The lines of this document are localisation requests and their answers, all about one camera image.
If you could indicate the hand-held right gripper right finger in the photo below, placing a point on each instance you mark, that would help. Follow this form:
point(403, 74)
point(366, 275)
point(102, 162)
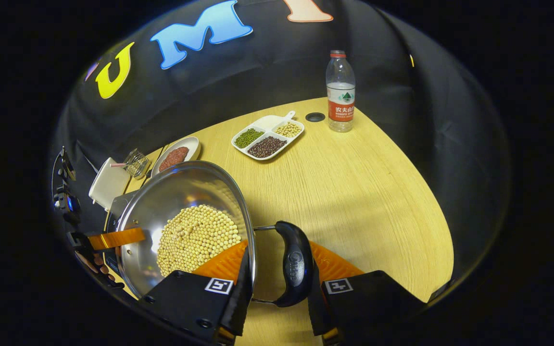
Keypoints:
point(354, 307)

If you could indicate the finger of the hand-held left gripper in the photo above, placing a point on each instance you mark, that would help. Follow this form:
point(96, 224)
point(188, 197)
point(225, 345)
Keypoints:
point(118, 238)

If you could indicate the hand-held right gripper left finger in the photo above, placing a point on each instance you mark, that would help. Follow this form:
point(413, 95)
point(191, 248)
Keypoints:
point(238, 298)

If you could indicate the stainless steel pot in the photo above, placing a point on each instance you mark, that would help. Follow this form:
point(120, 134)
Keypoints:
point(185, 187)

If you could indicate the soybeans heap in pot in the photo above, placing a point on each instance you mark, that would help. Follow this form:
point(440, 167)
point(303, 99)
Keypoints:
point(195, 240)

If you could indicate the white toaster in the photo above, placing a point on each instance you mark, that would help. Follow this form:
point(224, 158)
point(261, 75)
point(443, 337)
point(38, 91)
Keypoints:
point(108, 185)

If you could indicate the brown meat piece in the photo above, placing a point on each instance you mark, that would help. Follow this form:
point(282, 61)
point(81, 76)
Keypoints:
point(166, 163)
point(180, 154)

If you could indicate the white round plate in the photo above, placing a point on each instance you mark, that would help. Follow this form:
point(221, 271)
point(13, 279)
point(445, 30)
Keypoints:
point(191, 149)

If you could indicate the dark red beans portion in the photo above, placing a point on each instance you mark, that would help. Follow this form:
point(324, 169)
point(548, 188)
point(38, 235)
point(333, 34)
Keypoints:
point(266, 147)

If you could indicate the green mung beans portion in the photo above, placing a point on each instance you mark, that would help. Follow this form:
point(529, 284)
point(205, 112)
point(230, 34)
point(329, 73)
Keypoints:
point(249, 138)

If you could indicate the small soybeans portion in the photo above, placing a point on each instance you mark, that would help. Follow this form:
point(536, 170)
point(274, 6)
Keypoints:
point(288, 129)

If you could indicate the white divided tray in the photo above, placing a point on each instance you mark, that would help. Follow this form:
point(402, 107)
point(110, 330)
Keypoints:
point(267, 122)

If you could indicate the clear water bottle red label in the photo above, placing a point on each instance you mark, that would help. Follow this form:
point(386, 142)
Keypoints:
point(340, 91)

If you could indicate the black backdrop cloth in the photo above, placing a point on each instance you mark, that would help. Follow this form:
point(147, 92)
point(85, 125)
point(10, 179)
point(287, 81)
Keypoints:
point(267, 72)

